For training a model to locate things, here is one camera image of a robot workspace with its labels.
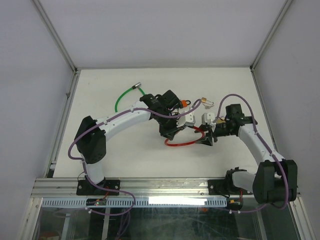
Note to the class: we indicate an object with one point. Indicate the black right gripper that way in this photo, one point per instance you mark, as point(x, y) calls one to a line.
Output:
point(208, 140)

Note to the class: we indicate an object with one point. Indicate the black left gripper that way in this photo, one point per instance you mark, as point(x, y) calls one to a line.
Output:
point(171, 132)

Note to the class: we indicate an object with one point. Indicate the red cable lock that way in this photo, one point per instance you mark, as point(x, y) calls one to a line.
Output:
point(188, 136)

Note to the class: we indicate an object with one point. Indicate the large brass padlock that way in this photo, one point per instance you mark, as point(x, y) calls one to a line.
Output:
point(219, 121)

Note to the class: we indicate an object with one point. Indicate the orange black padlock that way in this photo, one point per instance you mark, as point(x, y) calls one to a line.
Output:
point(183, 104)

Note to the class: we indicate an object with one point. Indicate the small brass long-shackle padlock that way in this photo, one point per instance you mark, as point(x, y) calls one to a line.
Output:
point(208, 104)

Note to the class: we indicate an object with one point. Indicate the green cable lock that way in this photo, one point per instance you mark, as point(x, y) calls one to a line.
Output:
point(137, 87)

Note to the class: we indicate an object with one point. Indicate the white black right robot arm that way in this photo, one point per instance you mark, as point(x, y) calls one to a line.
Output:
point(275, 180)

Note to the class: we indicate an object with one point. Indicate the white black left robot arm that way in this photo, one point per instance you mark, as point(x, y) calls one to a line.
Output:
point(92, 136)

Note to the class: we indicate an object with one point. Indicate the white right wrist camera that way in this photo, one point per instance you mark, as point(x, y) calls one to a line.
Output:
point(208, 121)

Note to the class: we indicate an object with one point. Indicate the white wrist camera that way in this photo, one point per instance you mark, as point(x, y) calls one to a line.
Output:
point(187, 120)
point(208, 121)

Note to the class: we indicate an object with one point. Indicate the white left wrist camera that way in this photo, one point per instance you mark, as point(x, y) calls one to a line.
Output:
point(187, 120)

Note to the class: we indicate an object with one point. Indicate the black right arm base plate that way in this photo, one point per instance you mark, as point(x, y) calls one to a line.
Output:
point(218, 187)

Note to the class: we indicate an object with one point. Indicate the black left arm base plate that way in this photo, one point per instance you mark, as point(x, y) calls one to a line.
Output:
point(107, 186)

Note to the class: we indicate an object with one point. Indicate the aluminium mounting rail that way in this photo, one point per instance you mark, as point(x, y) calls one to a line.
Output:
point(139, 187)

